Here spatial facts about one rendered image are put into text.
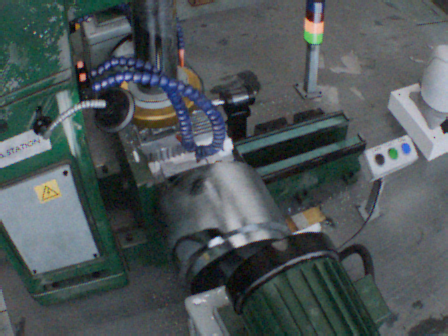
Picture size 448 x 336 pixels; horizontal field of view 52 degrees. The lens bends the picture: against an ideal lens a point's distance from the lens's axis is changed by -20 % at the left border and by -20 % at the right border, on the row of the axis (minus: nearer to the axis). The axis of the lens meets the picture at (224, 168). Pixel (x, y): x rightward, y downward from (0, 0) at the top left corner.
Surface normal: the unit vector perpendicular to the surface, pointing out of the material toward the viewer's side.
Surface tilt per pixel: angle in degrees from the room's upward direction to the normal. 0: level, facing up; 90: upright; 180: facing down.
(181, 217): 39
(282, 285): 22
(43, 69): 90
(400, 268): 0
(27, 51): 90
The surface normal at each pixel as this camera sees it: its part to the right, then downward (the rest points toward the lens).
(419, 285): 0.00, -0.65
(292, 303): -0.35, -0.49
